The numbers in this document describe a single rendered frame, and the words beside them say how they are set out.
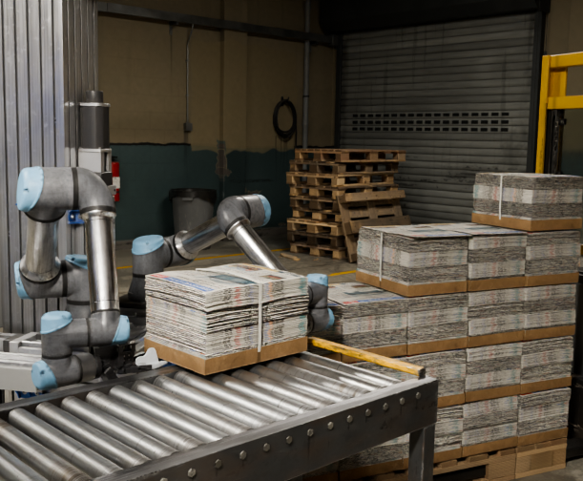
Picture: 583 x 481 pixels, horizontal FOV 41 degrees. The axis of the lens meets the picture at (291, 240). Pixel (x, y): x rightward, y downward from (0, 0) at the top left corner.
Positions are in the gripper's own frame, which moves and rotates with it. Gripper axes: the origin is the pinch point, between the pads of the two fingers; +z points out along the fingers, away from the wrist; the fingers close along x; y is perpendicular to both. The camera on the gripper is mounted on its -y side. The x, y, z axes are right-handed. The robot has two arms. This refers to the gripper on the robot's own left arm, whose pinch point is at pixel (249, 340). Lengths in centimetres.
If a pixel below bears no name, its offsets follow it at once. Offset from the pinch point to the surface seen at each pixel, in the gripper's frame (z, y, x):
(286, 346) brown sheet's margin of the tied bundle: 6.0, 4.2, 23.6
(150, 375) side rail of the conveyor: 44.4, 0.5, 12.3
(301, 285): 0.5, 21.2, 23.5
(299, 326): 0.8, 9.1, 23.1
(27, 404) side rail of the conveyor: 78, 0, 13
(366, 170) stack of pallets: -570, 22, -453
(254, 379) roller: 24.3, 0.1, 30.9
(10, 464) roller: 95, 0, 42
